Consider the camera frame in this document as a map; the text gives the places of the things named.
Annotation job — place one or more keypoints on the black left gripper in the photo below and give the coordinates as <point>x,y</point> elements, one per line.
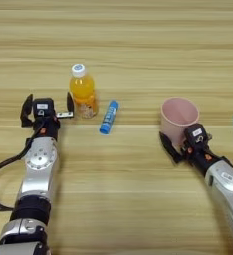
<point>47,129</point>

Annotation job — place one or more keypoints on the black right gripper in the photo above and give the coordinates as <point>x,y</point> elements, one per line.
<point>198,156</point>

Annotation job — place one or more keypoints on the pink plastic cup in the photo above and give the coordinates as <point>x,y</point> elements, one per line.
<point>178,113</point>

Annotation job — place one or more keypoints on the orange juice bottle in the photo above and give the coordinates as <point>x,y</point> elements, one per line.
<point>83,91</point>

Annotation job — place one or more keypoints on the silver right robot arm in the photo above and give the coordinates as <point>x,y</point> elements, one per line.
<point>228,186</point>

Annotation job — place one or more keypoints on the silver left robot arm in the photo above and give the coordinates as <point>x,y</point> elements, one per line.
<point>39,179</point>

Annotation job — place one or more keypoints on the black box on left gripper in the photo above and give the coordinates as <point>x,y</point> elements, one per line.
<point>42,107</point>

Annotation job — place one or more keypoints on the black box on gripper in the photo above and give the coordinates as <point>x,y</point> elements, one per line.
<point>195,132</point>
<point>42,107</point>

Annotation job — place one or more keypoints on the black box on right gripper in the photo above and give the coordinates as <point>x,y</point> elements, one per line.
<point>195,132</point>

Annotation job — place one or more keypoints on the blue glue stick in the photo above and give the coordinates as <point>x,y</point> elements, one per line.
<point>109,117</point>

